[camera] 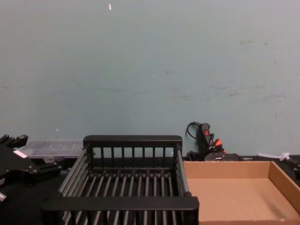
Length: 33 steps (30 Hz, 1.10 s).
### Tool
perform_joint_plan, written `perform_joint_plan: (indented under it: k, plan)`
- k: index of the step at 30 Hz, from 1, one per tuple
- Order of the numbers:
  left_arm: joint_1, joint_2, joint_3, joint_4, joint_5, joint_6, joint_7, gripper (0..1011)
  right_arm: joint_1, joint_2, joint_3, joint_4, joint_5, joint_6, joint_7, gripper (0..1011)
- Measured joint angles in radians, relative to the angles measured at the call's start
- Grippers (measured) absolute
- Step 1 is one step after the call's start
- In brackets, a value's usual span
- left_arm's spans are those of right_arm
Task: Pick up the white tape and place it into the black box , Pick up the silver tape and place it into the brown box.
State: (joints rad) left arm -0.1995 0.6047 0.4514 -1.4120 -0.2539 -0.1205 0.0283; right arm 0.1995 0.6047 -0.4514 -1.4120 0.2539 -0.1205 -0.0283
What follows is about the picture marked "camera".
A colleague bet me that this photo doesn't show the clear plastic case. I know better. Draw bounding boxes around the clear plastic case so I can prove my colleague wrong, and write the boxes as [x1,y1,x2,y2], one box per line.
[17,139,83,163]

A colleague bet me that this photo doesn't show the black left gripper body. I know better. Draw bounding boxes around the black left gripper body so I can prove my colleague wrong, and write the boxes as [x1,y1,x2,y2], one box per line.
[0,141,36,188]

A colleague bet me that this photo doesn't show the shallow brown cardboard tray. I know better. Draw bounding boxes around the shallow brown cardboard tray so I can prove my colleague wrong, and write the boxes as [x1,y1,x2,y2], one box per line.
[182,160,300,225]

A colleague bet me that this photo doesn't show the black corded tool, red switch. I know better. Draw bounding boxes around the black corded tool, red switch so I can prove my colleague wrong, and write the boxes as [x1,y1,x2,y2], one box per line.
[186,121,242,162]

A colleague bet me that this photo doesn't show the black rack with steel bars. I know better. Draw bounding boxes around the black rack with steel bars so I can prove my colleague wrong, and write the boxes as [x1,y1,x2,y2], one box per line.
[40,135,200,225]

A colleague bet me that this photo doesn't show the black table cloth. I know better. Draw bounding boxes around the black table cloth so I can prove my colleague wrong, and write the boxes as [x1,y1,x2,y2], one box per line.
[0,152,300,225]

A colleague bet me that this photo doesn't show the small white three-armed plastic piece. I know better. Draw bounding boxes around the small white three-armed plastic piece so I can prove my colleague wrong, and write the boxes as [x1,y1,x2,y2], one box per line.
[257,152,291,161]

